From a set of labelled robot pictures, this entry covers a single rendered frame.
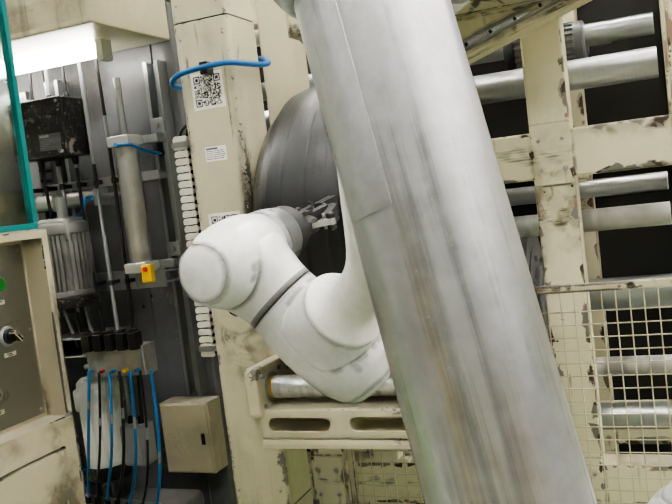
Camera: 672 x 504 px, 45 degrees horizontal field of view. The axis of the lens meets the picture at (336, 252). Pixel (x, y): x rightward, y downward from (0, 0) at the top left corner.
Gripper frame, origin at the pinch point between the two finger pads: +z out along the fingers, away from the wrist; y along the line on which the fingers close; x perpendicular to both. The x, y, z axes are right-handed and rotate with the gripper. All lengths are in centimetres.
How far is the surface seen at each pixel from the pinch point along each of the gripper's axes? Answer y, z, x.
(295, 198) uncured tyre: 7.5, 5.0, -1.5
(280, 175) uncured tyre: 10.6, 7.1, -5.5
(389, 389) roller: -1.0, 12.5, 37.4
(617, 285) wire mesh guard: -40, 62, 35
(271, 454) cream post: 30, 18, 54
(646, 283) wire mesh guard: -46, 62, 34
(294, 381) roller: 18.5, 13.1, 35.5
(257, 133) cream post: 27.1, 34.6, -12.1
